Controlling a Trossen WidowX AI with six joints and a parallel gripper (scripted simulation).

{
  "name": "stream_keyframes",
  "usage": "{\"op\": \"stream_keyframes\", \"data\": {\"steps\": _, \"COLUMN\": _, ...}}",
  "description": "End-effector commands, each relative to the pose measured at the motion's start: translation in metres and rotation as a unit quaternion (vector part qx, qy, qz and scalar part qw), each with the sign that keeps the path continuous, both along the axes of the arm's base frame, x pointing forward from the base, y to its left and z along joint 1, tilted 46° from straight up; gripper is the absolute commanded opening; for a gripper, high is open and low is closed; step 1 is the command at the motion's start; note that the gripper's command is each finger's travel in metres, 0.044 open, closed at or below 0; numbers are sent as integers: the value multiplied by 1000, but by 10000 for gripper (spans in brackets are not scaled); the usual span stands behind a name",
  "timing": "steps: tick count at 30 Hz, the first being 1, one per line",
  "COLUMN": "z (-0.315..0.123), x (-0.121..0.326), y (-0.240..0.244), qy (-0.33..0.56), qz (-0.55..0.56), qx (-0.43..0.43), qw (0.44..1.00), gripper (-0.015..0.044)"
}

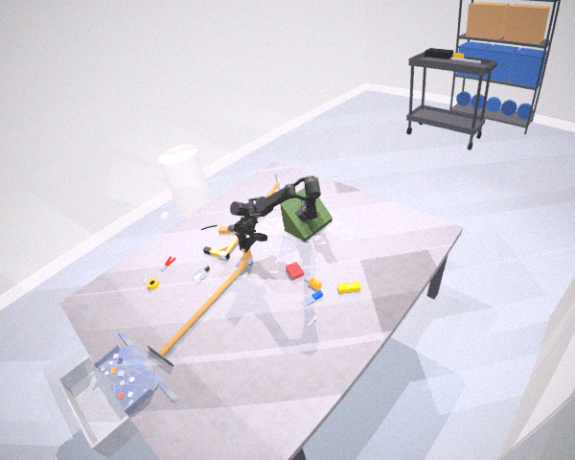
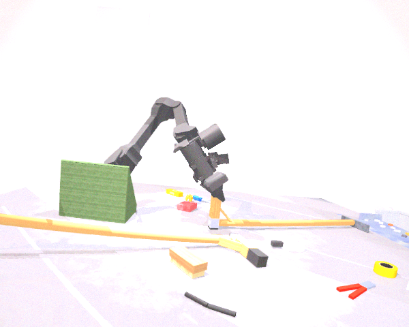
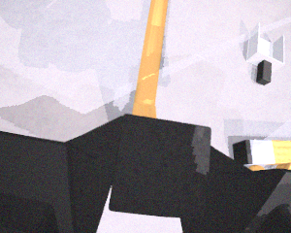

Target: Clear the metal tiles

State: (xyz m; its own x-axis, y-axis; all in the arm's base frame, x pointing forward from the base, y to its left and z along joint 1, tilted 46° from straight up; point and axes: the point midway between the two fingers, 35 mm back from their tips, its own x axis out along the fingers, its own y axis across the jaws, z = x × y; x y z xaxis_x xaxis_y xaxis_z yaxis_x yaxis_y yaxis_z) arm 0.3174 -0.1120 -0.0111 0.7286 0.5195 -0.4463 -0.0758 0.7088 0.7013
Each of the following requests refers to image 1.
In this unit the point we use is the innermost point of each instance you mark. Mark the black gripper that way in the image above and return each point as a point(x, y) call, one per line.
point(260, 237)

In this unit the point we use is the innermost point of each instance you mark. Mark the red-handled pliers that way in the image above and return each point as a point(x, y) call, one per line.
point(167, 263)

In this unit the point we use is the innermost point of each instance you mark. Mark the long yellow pole with dark tip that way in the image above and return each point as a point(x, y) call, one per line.
point(226, 255)

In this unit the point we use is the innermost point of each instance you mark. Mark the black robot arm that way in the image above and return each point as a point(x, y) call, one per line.
point(264, 204)

